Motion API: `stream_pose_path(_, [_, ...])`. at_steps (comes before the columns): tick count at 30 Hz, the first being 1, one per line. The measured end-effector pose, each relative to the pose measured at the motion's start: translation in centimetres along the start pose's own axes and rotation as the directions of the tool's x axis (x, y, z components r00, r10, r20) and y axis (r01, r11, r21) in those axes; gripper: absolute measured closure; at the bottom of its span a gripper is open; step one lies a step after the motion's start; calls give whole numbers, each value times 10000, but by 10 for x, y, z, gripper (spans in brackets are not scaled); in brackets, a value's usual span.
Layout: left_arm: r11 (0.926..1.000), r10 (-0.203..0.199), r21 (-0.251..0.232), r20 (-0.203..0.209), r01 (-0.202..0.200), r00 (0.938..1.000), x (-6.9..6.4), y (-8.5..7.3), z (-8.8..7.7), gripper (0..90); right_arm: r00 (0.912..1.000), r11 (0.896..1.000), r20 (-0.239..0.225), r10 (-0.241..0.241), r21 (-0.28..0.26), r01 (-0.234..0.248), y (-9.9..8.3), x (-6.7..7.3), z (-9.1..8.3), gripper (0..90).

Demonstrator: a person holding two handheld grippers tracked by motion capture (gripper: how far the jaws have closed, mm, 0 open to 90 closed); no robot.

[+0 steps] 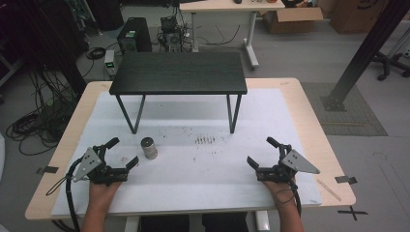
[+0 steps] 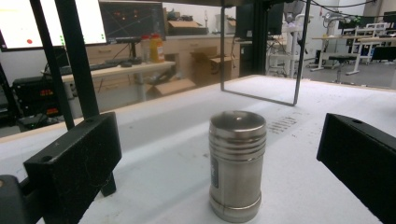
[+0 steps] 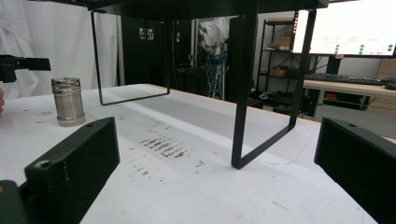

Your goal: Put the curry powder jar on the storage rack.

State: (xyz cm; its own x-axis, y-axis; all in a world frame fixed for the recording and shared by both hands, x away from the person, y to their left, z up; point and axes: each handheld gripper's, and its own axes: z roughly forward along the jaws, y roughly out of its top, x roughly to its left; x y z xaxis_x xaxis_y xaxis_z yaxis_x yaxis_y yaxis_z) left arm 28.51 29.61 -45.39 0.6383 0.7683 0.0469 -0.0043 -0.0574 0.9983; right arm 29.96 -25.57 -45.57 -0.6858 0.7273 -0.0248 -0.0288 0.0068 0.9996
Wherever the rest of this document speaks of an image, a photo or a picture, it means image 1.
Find coiled black cable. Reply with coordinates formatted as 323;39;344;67
85;46;107;61

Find black tape strip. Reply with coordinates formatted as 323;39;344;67
334;175;359;186
36;165;60;176

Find white desk with wooden top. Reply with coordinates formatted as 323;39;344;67
179;0;286;71

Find grey floor mat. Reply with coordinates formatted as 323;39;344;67
301;81;389;137

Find black raised shelf stand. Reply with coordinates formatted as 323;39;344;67
108;51;249;135

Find person's legs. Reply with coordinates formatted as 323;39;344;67
139;212;249;232

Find white table mat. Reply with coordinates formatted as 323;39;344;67
50;88;324;218

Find silver metal can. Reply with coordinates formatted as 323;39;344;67
140;136;159;160

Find loose black floor cable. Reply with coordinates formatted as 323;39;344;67
195;23;242;46

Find thick black gripper cable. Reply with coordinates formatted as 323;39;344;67
65;157;84;232

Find tangle of black floor cables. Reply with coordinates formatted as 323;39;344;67
5;68;83;157

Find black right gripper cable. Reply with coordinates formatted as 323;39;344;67
274;179;303;218

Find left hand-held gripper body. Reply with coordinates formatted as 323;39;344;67
72;145;131;187

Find black curtain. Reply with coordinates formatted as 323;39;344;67
0;0;89;98

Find person's right hand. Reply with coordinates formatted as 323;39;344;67
262;178;298;208

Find open cardboard box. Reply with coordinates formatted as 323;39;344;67
261;6;325;35

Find thin black looped cable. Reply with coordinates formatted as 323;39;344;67
45;176;70;197

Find thin wooden stick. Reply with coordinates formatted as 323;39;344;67
315;178;342;203

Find grey bench power supply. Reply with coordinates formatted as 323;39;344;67
103;49;118;79

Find large cardboard box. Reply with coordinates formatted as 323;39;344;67
328;0;390;36

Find person's left hand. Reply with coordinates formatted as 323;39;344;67
86;181;122;209

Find black electronic device with wires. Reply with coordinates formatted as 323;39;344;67
157;14;184;53

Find black tape cross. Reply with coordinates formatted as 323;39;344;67
337;205;369;222

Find black metal frame post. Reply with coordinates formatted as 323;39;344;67
320;0;410;113

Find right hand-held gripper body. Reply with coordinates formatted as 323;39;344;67
255;144;321;185

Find black office chair base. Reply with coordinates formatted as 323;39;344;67
370;50;410;82

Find black computer tower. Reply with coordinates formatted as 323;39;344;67
116;16;153;54

